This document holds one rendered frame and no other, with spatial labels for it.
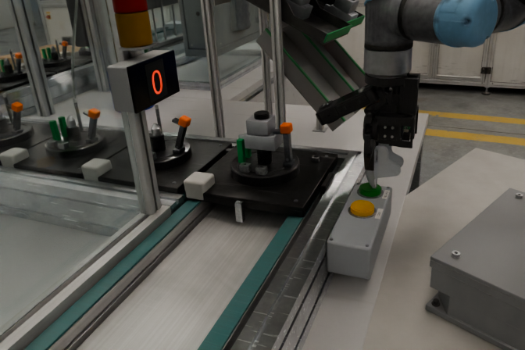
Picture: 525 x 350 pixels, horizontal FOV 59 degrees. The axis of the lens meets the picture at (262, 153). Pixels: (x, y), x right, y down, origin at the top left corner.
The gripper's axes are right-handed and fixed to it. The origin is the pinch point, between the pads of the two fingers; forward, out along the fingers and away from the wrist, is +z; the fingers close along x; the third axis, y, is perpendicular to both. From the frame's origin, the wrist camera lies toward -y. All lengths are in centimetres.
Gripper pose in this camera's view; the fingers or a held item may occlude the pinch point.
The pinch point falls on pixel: (370, 180)
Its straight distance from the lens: 87.9
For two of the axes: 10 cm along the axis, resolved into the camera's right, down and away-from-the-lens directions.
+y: 9.2, 1.0, -3.8
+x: 3.9, -3.9, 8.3
